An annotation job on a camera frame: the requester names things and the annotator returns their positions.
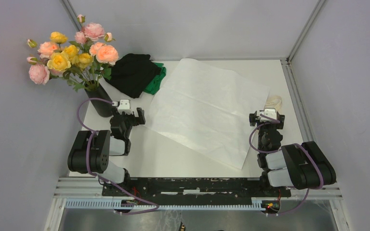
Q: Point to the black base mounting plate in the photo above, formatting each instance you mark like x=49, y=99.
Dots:
x=201, y=191

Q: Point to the black cloth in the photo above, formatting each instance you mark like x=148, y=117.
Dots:
x=133, y=73

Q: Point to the white paper bouquet wrap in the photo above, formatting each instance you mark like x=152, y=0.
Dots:
x=207, y=109

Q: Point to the peach rose stem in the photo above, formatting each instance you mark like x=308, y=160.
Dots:
x=45, y=50
x=104, y=56

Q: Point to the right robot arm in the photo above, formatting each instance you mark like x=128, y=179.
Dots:
x=301, y=166

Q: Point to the yellow rose stem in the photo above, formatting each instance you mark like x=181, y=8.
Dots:
x=71, y=63

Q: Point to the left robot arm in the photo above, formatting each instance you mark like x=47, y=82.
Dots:
x=92, y=155

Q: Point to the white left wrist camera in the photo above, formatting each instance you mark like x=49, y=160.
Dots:
x=123, y=106

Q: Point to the green cloth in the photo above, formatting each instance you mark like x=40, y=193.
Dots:
x=154, y=86

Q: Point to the pink roses in vase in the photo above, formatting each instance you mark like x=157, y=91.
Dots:
x=39, y=73

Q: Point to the pink rose stem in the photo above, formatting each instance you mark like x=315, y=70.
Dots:
x=90, y=31

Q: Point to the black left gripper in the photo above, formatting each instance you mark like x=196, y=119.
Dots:
x=140, y=113

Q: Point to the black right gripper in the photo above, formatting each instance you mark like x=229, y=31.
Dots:
x=280, y=125

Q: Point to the cream printed ribbon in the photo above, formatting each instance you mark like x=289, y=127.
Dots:
x=274, y=102

